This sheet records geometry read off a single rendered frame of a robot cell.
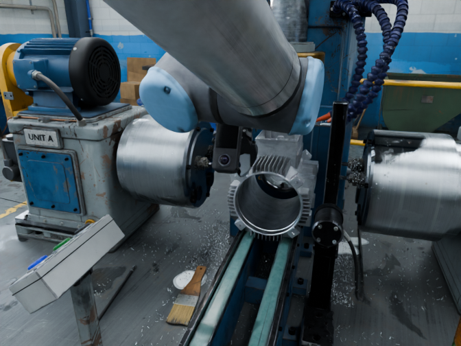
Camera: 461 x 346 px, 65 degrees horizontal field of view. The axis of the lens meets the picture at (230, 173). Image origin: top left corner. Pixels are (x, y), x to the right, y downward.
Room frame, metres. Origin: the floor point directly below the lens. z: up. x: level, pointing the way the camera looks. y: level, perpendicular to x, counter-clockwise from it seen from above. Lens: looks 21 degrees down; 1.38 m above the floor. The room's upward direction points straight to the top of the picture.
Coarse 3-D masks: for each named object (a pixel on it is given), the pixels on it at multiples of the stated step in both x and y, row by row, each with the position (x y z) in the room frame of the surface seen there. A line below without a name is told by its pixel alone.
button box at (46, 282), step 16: (96, 224) 0.52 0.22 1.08; (112, 224) 0.55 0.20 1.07; (80, 240) 0.48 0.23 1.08; (96, 240) 0.50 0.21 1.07; (112, 240) 0.52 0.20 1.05; (48, 256) 0.45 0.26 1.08; (64, 256) 0.44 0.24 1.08; (80, 256) 0.46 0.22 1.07; (96, 256) 0.48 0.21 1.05; (32, 272) 0.40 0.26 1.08; (48, 272) 0.41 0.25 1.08; (64, 272) 0.43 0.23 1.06; (80, 272) 0.44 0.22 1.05; (16, 288) 0.41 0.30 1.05; (32, 288) 0.40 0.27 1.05; (48, 288) 0.39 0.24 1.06; (64, 288) 0.41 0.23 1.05; (32, 304) 0.40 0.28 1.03; (48, 304) 0.40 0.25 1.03
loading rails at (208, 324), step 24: (240, 240) 0.74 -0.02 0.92; (264, 240) 0.87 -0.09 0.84; (288, 240) 0.74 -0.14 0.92; (240, 264) 0.65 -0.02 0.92; (288, 264) 0.63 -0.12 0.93; (216, 288) 0.58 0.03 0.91; (240, 288) 0.63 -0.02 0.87; (264, 288) 0.66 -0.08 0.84; (288, 288) 0.60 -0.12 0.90; (216, 312) 0.51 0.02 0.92; (240, 312) 0.63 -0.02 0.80; (264, 312) 0.51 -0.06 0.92; (192, 336) 0.46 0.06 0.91; (216, 336) 0.48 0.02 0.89; (264, 336) 0.45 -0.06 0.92; (288, 336) 0.55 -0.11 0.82
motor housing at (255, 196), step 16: (272, 160) 0.78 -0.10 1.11; (288, 176) 0.74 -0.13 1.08; (240, 192) 0.80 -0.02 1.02; (256, 192) 0.90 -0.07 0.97; (304, 192) 0.72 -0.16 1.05; (240, 208) 0.78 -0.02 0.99; (256, 208) 0.84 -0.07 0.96; (272, 208) 0.86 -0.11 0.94; (288, 208) 0.85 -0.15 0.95; (304, 208) 0.72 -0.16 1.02; (256, 224) 0.77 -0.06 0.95; (272, 224) 0.78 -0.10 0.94; (288, 224) 0.75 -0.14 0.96
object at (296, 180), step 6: (306, 150) 0.90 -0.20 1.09; (306, 156) 0.89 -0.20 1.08; (246, 174) 0.75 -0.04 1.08; (294, 174) 0.74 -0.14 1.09; (240, 180) 0.75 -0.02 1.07; (294, 180) 0.72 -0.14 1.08; (300, 180) 0.72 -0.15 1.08; (294, 186) 0.72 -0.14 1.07; (300, 186) 0.72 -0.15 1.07; (240, 222) 0.75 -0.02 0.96; (240, 228) 0.75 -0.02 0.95; (294, 228) 0.72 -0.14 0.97; (288, 234) 0.72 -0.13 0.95; (294, 234) 0.72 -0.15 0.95
